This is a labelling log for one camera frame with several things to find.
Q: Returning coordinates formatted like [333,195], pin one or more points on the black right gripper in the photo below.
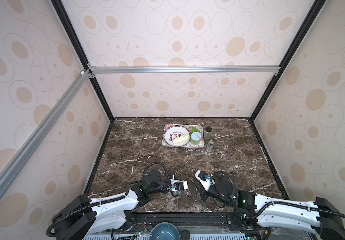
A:
[204,192]

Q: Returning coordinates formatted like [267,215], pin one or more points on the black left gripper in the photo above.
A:
[171,176]

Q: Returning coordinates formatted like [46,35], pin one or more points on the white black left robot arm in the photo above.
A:
[84,216]

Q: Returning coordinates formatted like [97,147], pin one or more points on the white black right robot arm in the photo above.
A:
[318,217]

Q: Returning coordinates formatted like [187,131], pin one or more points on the small clear glass jar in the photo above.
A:
[210,146]

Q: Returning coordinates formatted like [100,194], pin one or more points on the pale green toy cabbage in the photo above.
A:
[181,141]

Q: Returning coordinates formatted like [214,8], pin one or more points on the dark lid glass jar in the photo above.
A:
[207,133]

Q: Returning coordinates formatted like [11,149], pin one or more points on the green tin can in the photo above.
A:
[195,138]

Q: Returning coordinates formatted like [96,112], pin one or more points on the white plate with red text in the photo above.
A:
[173,132]

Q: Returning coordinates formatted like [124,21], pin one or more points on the floral rectangular tray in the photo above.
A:
[188,145]

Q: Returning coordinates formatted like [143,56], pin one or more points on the green toy leaf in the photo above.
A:
[195,130]

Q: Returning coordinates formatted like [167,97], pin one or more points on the silver aluminium crossbar back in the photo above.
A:
[182,70]

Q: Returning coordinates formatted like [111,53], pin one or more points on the silver aluminium crossbar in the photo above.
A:
[20,159]
[182,70]

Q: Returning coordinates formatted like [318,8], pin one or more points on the silver aluminium crossbar left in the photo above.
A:
[20,159]

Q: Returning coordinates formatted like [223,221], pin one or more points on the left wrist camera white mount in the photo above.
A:
[177,186]

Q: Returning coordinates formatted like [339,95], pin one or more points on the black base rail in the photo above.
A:
[203,226]

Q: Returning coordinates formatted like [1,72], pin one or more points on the black corner frame post left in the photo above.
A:
[77,46]

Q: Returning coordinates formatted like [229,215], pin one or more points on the black corner frame post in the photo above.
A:
[293,47]
[77,46]

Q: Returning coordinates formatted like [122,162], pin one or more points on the black corner frame post right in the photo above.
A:
[293,47]

